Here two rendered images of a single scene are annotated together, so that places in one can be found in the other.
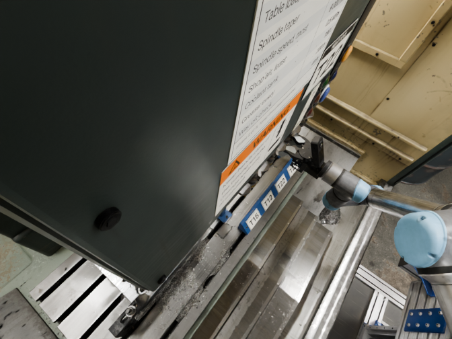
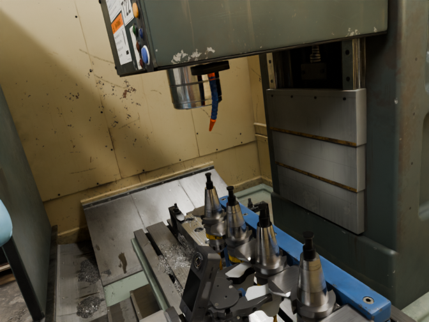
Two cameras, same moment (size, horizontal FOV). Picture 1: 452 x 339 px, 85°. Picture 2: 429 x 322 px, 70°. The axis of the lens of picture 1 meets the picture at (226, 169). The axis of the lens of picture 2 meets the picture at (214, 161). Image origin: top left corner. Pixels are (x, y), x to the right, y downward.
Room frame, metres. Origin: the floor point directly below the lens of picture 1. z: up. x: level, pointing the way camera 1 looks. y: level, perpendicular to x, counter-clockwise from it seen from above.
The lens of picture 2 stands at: (0.84, -0.59, 1.56)
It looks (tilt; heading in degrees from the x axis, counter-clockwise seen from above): 18 degrees down; 128
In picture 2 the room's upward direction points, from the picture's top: 9 degrees counter-clockwise
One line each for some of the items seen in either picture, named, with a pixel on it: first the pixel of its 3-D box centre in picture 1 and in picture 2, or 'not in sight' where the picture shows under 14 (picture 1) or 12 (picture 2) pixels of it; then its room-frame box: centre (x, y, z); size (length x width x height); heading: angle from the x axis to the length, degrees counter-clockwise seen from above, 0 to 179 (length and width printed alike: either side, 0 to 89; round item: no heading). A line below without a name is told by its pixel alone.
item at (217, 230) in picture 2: (259, 163); (225, 227); (0.47, -0.11, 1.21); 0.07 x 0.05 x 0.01; 61
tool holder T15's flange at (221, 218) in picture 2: (251, 174); (214, 218); (0.42, -0.08, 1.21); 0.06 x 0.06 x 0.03
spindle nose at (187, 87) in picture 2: not in sight; (195, 85); (0.22, 0.18, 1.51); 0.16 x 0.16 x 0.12
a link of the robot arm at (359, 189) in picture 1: (350, 186); not in sight; (0.47, -0.44, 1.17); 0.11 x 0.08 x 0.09; 61
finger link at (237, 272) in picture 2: (282, 151); (249, 277); (0.57, -0.19, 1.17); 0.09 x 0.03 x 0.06; 76
